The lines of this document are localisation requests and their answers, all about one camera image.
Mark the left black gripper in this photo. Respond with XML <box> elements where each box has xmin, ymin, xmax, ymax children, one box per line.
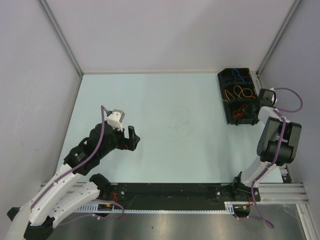
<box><xmin>98</xmin><ymin>123</ymin><xmax>140</xmax><ymax>158</ymax></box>

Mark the red cable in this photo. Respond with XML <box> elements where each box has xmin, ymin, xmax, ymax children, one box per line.
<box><xmin>231</xmin><ymin>104</ymin><xmax>251</xmax><ymax>119</ymax></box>

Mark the blue cable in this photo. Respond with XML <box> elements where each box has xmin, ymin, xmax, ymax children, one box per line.
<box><xmin>226</xmin><ymin>67</ymin><xmax>251</xmax><ymax>82</ymax></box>

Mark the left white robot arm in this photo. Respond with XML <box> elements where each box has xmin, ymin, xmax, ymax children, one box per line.
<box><xmin>5</xmin><ymin>120</ymin><xmax>141</xmax><ymax>240</ymax></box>

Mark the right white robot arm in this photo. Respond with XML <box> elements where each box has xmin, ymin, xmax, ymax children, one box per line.
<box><xmin>230</xmin><ymin>88</ymin><xmax>302</xmax><ymax>201</ymax></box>

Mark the black compartment bin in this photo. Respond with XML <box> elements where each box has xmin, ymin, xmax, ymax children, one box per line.
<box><xmin>217</xmin><ymin>67</ymin><xmax>258</xmax><ymax>126</ymax></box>

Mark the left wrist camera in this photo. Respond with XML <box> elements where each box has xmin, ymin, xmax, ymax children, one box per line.
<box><xmin>106</xmin><ymin>109</ymin><xmax>125</xmax><ymax>132</ymax></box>

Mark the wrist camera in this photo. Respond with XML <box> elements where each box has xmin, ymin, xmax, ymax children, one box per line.
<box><xmin>269</xmin><ymin>87</ymin><xmax>278</xmax><ymax>106</ymax></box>
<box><xmin>106</xmin><ymin>109</ymin><xmax>125</xmax><ymax>132</ymax></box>

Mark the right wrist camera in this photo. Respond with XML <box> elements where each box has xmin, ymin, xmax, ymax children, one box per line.
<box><xmin>269</xmin><ymin>87</ymin><xmax>278</xmax><ymax>106</ymax></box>

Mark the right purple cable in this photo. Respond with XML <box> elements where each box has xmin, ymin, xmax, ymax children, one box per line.
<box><xmin>249</xmin><ymin>87</ymin><xmax>304</xmax><ymax>229</ymax></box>

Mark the right aluminium frame post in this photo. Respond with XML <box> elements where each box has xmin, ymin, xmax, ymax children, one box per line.
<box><xmin>255</xmin><ymin>0</ymin><xmax>304</xmax><ymax>77</ymax></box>

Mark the aluminium frame post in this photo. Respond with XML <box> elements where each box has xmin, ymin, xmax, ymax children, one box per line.
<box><xmin>255</xmin><ymin>0</ymin><xmax>304</xmax><ymax>77</ymax></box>
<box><xmin>36</xmin><ymin>0</ymin><xmax>84</xmax><ymax>78</ymax></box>

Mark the white slotted cable duct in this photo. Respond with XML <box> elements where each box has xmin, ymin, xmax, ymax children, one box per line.
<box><xmin>74</xmin><ymin>202</ymin><xmax>234</xmax><ymax>215</ymax></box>

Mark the left aluminium frame post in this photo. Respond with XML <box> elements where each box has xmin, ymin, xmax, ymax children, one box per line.
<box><xmin>36</xmin><ymin>0</ymin><xmax>84</xmax><ymax>78</ymax></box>

